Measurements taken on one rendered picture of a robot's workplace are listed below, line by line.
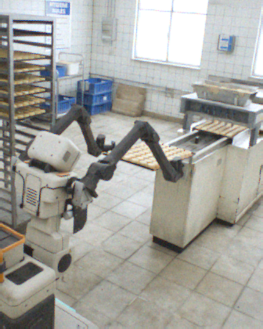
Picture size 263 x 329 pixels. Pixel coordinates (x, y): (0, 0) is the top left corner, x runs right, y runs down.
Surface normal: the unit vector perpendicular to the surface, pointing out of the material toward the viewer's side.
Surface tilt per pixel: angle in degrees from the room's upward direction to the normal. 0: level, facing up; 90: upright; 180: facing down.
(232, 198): 90
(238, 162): 90
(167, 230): 90
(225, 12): 90
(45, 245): 82
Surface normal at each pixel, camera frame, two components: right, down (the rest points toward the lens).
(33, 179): -0.55, 0.09
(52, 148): -0.37, -0.47
